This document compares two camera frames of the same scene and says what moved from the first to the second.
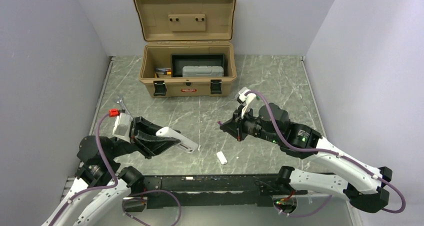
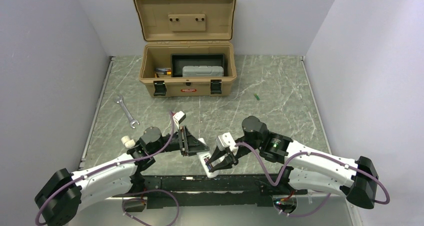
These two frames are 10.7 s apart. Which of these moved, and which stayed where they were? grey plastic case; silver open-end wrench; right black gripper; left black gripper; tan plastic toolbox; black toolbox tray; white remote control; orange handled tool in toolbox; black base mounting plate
Moved: left black gripper; right black gripper; white remote control
Stayed: silver open-end wrench; grey plastic case; black toolbox tray; orange handled tool in toolbox; black base mounting plate; tan plastic toolbox
